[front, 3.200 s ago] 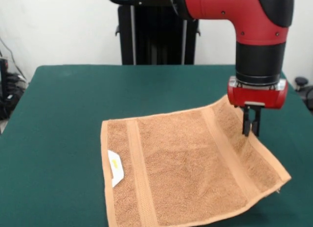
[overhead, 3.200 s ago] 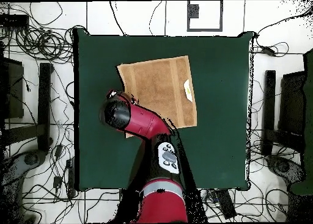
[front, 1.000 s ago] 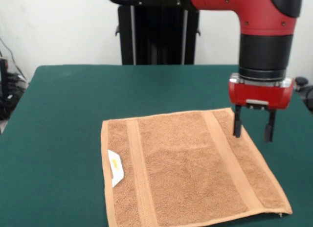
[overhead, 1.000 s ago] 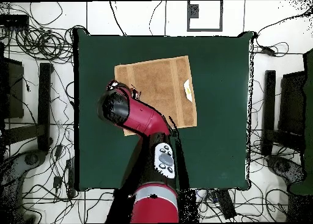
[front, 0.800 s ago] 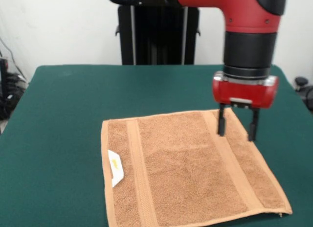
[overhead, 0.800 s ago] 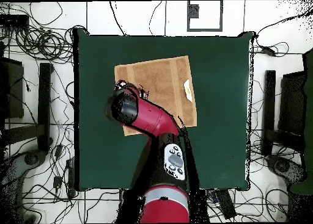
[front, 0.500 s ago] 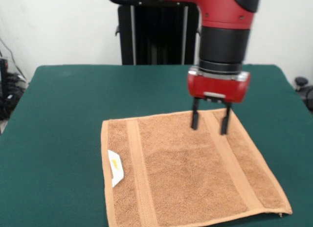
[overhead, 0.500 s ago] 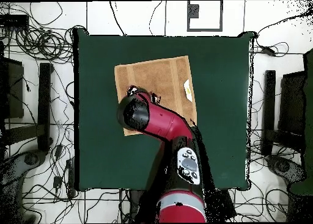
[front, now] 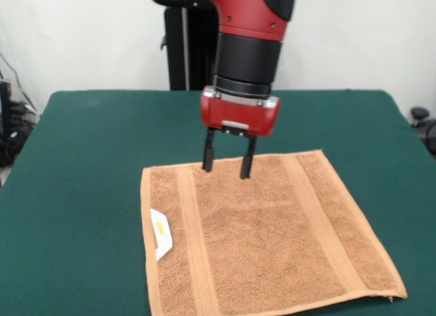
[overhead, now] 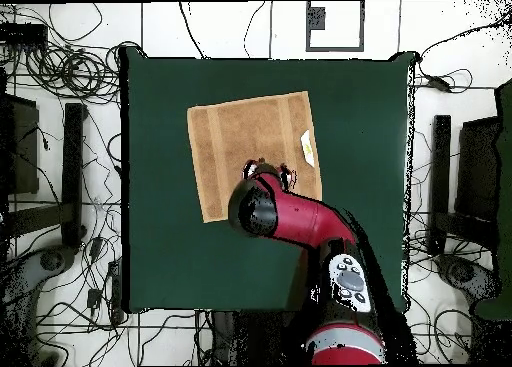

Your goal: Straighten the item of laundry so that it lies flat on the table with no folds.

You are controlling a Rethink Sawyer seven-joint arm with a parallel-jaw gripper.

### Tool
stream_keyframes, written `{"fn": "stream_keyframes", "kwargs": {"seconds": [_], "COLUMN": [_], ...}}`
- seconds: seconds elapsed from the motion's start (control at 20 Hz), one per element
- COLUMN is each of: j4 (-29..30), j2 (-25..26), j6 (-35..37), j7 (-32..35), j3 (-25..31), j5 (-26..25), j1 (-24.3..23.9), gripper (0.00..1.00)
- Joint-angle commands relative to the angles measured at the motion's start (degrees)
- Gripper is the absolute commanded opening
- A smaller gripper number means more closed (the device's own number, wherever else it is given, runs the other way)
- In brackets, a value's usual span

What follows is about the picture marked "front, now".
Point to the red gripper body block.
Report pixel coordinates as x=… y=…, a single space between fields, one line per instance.
x=235 y=115

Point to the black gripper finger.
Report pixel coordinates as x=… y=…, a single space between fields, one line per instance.
x=247 y=159
x=208 y=149

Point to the orange terry towel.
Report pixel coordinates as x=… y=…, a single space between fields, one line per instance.
x=265 y=234

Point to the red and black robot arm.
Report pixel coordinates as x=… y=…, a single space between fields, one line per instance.
x=248 y=57

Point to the dark green table cloth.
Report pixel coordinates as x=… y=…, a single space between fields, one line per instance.
x=85 y=193

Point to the grey office chair base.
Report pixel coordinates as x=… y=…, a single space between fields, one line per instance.
x=420 y=113

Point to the black equipment pile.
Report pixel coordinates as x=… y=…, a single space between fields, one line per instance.
x=13 y=149

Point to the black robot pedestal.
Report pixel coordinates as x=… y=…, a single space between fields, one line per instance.
x=187 y=50

